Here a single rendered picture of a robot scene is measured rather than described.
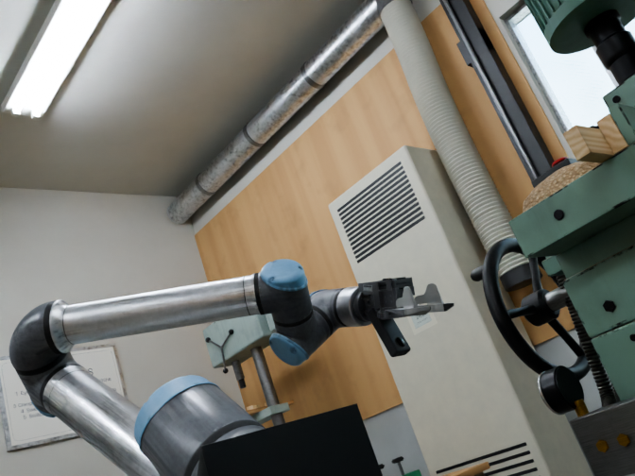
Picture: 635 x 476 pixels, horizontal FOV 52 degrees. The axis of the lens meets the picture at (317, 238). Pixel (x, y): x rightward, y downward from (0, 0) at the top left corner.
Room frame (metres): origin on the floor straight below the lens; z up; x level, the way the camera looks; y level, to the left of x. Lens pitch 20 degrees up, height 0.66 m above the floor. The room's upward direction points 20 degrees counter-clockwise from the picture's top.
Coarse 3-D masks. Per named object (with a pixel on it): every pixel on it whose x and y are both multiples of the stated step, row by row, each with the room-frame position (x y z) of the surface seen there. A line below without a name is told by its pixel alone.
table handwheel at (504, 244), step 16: (512, 240) 1.21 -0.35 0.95; (496, 256) 1.15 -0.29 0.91; (496, 272) 1.14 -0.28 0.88; (496, 288) 1.12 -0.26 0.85; (496, 304) 1.12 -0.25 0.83; (528, 304) 1.21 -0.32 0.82; (544, 304) 1.19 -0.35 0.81; (560, 304) 1.18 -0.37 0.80; (496, 320) 1.12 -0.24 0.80; (528, 320) 1.22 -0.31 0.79; (544, 320) 1.21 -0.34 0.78; (512, 336) 1.12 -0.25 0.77; (560, 336) 1.25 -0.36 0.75; (528, 352) 1.13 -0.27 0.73; (576, 352) 1.26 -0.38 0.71; (544, 368) 1.15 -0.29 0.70; (576, 368) 1.21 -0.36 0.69
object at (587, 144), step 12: (564, 132) 0.75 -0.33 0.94; (576, 132) 0.74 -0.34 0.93; (588, 132) 0.75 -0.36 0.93; (600, 132) 0.77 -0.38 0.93; (576, 144) 0.74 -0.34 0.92; (588, 144) 0.74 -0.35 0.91; (600, 144) 0.76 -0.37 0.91; (576, 156) 0.75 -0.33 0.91; (588, 156) 0.75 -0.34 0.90; (600, 156) 0.76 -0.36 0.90; (612, 156) 0.78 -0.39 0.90
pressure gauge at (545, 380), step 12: (552, 372) 0.93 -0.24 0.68; (564, 372) 0.94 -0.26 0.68; (540, 384) 0.94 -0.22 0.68; (552, 384) 0.93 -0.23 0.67; (564, 384) 0.93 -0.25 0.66; (576, 384) 0.95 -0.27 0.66; (552, 396) 0.93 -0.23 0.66; (564, 396) 0.93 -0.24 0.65; (576, 396) 0.94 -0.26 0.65; (552, 408) 0.94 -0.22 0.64; (564, 408) 0.94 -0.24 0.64; (576, 408) 0.94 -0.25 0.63
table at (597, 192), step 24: (600, 168) 0.79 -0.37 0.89; (624, 168) 0.77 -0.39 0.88; (576, 192) 0.82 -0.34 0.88; (600, 192) 0.80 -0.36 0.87; (624, 192) 0.78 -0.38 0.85; (528, 216) 0.88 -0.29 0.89; (552, 216) 0.85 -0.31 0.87; (576, 216) 0.83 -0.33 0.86; (600, 216) 0.82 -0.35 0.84; (624, 216) 0.86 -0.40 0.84; (528, 240) 0.89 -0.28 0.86; (552, 240) 0.87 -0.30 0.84; (576, 240) 0.90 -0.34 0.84; (552, 264) 1.10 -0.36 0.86
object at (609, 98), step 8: (632, 80) 0.95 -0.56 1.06; (616, 88) 0.97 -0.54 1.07; (624, 88) 0.96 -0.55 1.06; (632, 88) 0.95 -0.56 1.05; (608, 96) 0.98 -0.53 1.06; (616, 96) 0.97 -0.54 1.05; (624, 96) 0.97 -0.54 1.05; (632, 96) 0.96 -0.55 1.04; (608, 104) 0.99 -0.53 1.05; (624, 104) 0.97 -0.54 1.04; (632, 104) 0.96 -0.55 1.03
